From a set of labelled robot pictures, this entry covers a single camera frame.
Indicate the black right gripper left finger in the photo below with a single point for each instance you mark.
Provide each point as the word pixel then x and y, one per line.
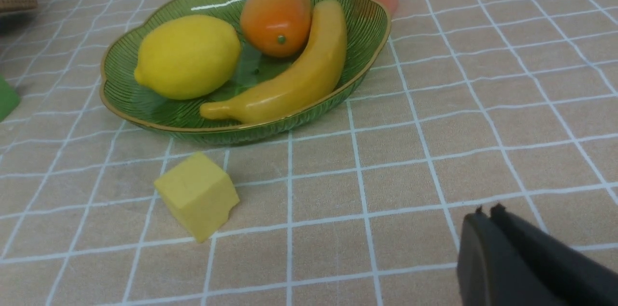
pixel 504 261

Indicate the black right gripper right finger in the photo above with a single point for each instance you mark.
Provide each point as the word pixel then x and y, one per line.
pixel 567 273

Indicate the yellow toy banana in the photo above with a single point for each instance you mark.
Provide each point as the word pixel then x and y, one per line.
pixel 313 76

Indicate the orange toy mango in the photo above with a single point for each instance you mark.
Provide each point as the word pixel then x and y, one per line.
pixel 277 28

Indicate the yellow toy lemon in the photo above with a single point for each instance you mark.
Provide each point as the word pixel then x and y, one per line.
pixel 188 57

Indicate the checkered beige tablecloth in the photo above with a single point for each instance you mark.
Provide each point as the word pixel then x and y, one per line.
pixel 470 103

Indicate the yellow foam cube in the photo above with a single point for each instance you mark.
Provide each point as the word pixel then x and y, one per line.
pixel 199 194

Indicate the green glass leaf plate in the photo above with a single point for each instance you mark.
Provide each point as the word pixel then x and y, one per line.
pixel 368 27

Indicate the green foam cube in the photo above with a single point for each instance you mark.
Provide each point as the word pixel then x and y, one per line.
pixel 9 99

